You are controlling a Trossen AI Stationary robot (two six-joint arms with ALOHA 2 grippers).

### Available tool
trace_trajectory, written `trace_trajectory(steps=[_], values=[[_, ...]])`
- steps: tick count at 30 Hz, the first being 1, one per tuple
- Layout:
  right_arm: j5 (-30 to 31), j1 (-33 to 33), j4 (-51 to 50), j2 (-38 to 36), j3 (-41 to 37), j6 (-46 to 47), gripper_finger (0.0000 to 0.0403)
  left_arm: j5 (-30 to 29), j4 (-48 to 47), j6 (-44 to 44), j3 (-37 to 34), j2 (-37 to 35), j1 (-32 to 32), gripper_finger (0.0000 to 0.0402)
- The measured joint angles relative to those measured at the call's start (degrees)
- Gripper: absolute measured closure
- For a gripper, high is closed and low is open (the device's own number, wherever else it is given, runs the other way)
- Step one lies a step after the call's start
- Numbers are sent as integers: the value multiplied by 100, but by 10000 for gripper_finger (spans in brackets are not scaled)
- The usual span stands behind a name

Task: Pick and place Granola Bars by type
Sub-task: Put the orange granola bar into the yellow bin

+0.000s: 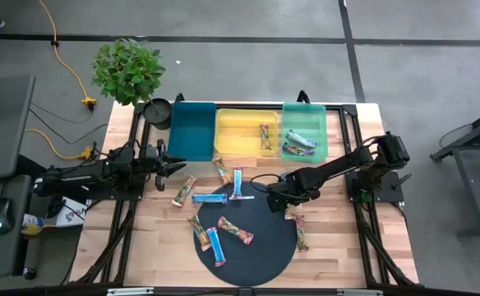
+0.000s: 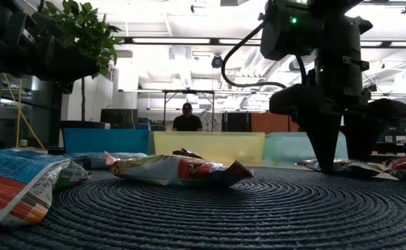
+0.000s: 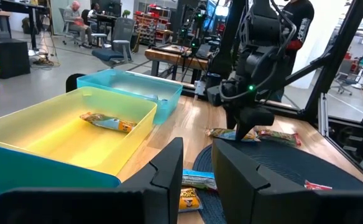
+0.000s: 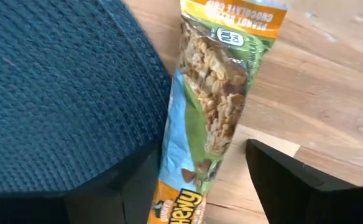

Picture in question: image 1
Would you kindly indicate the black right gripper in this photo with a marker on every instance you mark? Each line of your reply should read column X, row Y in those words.
column 293, row 189

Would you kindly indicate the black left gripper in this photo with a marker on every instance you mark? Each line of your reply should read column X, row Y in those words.
column 153, row 162

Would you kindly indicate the tan brown granola bar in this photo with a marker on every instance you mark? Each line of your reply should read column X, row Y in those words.
column 264, row 136
column 292, row 213

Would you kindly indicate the brown snack bar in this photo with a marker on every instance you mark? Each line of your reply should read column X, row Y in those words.
column 183, row 191

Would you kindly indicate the dark blue granola bar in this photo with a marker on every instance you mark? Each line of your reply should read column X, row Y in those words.
column 297, row 150

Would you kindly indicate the blue granola bar red ends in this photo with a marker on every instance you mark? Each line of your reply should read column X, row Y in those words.
column 237, row 183
column 216, row 246
column 301, row 234
column 209, row 198

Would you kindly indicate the white blue granola bar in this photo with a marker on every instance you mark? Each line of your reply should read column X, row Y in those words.
column 301, row 139

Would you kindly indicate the red green Chewy bar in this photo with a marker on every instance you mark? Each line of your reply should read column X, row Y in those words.
column 235, row 230

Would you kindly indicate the green granola bar orange end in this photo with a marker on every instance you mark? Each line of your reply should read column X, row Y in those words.
column 199, row 232

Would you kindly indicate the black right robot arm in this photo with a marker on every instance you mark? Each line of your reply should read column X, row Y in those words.
column 338, row 164

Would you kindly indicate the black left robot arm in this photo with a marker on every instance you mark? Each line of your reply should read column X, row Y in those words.
column 75, row 177

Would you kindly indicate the green brown granola bar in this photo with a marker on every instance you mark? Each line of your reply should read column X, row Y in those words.
column 222, row 170

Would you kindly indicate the blue plastic bin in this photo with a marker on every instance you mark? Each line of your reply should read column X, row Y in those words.
column 190, row 131

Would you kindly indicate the green translucent plastic bin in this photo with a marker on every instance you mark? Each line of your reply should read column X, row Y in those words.
column 303, row 117

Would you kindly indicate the yellow translucent plastic bin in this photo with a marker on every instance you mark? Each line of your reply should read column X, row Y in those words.
column 240, row 131

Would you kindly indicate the round dark woven placemat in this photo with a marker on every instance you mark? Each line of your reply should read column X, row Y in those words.
column 256, row 255

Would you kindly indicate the green leafy plant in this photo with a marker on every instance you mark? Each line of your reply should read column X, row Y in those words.
column 127, row 72

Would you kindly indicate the white printed box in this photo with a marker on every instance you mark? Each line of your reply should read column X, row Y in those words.
column 73, row 214

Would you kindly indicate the yellow white bottle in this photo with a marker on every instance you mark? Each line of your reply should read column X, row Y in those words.
column 32, row 224

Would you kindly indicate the grey desk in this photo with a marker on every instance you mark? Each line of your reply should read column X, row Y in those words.
column 1, row 123

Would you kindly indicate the black computer mouse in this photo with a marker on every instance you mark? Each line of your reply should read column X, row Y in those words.
column 1, row 215

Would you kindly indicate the black caster wheel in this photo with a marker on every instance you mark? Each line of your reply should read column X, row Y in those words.
column 29, row 274

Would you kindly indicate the grey metal stand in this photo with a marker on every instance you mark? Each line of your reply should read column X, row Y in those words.
column 478, row 197

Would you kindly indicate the silver metal bracket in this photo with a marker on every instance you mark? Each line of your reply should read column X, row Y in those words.
column 360, row 292
column 130, row 291

